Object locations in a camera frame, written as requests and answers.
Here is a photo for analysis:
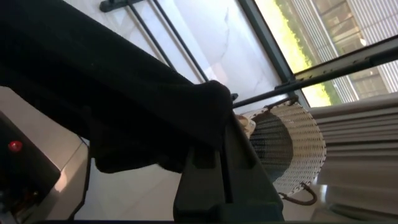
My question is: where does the black clothes rack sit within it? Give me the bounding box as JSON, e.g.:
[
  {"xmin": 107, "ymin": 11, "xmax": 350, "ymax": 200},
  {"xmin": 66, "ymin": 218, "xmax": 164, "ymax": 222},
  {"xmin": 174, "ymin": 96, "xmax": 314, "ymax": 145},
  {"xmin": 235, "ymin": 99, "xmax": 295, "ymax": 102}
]
[{"xmin": 99, "ymin": 0, "xmax": 398, "ymax": 110}]

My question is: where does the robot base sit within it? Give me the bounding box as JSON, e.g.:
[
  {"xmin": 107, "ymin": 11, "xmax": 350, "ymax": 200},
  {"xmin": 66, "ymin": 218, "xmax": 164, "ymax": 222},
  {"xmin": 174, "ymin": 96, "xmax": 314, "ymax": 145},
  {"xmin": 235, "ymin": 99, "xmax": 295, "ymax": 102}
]
[{"xmin": 0, "ymin": 85, "xmax": 91, "ymax": 224}]

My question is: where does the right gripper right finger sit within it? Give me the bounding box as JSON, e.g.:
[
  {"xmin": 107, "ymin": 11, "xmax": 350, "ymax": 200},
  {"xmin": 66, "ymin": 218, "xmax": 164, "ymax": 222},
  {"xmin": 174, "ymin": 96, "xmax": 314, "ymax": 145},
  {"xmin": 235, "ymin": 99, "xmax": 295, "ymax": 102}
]
[{"xmin": 222, "ymin": 111, "xmax": 284, "ymax": 222}]

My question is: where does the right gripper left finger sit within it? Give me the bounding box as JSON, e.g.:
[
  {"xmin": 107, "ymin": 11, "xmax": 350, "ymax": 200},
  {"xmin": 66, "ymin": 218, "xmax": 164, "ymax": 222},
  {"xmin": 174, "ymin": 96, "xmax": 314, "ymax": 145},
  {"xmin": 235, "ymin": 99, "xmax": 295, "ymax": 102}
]
[{"xmin": 173, "ymin": 146, "xmax": 233, "ymax": 222}]

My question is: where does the black garment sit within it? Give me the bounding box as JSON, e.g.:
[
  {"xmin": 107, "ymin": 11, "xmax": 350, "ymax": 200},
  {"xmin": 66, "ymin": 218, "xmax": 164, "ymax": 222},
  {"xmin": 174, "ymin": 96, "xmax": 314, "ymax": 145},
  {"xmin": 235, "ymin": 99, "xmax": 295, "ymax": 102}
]
[{"xmin": 0, "ymin": 0, "xmax": 234, "ymax": 175}]

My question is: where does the white laundry basket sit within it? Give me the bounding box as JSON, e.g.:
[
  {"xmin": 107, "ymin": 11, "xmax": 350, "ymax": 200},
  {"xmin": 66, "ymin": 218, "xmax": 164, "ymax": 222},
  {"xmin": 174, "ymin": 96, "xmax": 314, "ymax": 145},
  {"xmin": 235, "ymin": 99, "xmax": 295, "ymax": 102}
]
[{"xmin": 241, "ymin": 98, "xmax": 327, "ymax": 207}]

